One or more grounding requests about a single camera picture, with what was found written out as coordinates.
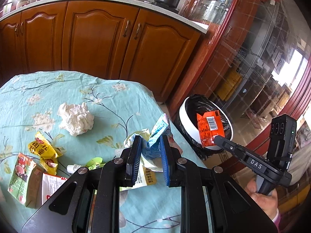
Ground small green capped bottle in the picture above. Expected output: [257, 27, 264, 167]
[67, 156, 104, 174]

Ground crumpled white paper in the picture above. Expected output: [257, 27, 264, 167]
[57, 102, 95, 137]

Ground white red printed wrapper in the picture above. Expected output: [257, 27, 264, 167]
[40, 172, 70, 205]

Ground person's right hand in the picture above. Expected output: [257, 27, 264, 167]
[244, 178, 279, 224]

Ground white kitchen countertop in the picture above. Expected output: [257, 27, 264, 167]
[0, 0, 209, 33]

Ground orange snack packet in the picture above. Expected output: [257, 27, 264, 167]
[196, 110, 225, 148]

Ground green red drink carton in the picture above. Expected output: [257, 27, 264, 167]
[7, 152, 45, 209]

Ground red framed glass door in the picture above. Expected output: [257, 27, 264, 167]
[170, 0, 311, 165]

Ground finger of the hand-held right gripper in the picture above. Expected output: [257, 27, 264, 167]
[212, 135, 246, 162]

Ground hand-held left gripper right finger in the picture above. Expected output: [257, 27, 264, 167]
[159, 134, 279, 233]

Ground white bin with black bag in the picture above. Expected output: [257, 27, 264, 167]
[174, 94, 234, 161]

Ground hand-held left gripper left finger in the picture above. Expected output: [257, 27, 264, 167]
[21, 135, 142, 233]

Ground wooden base cabinet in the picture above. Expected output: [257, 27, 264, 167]
[0, 1, 202, 102]

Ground teal floral tablecloth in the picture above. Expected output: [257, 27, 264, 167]
[0, 70, 208, 233]

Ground blue white wrapper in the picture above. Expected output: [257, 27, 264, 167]
[142, 113, 170, 161]

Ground yellow snack wrapper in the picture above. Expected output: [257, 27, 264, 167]
[27, 131, 65, 176]

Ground gas stove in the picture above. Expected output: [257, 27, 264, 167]
[97, 0, 181, 14]

